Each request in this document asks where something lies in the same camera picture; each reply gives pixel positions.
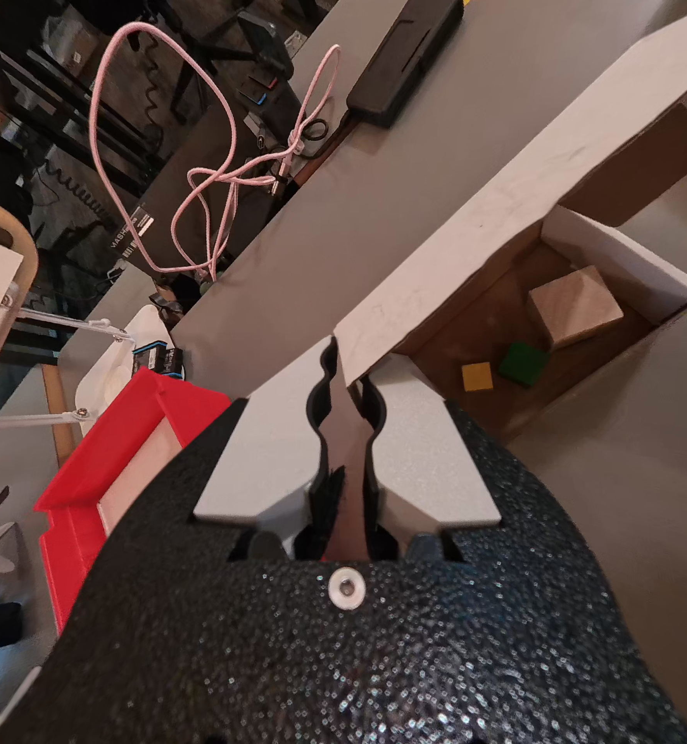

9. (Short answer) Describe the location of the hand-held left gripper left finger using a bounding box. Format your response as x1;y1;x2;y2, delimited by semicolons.
192;336;340;553

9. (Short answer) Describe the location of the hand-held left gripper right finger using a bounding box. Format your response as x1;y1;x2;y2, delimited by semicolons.
358;353;502;552

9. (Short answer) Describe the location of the yellow wooden cube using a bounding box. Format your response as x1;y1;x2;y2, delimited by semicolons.
461;362;494;393

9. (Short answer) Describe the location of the white cardboard mailer box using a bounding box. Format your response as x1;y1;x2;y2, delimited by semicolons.
96;415;184;536
333;10;687;445

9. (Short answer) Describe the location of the green wooden cube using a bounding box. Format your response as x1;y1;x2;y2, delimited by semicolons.
497;342;551;387

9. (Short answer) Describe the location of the red plastic bin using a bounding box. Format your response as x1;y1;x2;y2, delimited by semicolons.
34;366;234;637

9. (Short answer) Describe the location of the large plain wooden cube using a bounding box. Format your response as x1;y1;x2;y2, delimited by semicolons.
526;265;625;351

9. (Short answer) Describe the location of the white plastic object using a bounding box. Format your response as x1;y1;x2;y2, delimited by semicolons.
76;305;176;443

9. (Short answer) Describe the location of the grey white object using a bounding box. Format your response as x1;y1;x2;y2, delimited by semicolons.
0;520;30;602

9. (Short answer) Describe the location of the instruction sheet on board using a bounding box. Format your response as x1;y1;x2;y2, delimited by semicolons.
0;192;39;408

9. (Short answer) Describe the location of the black office chair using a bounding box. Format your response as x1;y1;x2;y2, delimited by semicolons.
163;0;298;126

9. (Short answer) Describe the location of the black power adapter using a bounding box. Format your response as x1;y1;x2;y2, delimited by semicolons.
346;0;465;129

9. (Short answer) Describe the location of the black blue camera package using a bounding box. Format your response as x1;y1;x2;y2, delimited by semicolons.
131;340;186;379

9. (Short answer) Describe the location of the dark strap bundle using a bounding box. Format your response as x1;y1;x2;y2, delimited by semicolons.
148;273;216;317

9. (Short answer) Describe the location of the pink braided cable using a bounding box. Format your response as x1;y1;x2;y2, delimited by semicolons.
88;22;342;279

